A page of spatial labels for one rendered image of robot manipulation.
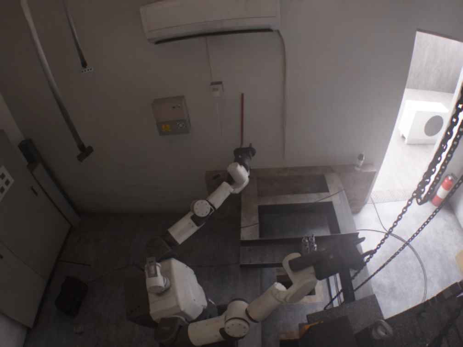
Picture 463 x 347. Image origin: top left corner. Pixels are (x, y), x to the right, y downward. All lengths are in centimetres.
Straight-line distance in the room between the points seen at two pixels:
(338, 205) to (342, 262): 143
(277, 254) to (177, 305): 104
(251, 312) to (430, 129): 422
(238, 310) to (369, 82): 189
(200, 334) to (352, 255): 56
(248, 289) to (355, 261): 106
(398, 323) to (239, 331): 48
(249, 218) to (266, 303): 132
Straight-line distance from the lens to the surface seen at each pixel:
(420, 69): 700
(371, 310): 158
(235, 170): 123
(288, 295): 75
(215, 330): 89
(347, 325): 88
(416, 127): 443
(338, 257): 79
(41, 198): 312
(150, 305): 107
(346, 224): 211
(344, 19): 195
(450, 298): 94
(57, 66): 244
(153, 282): 96
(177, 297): 102
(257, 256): 186
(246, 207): 212
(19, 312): 302
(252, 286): 177
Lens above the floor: 231
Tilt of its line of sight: 43 degrees down
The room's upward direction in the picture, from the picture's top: 8 degrees counter-clockwise
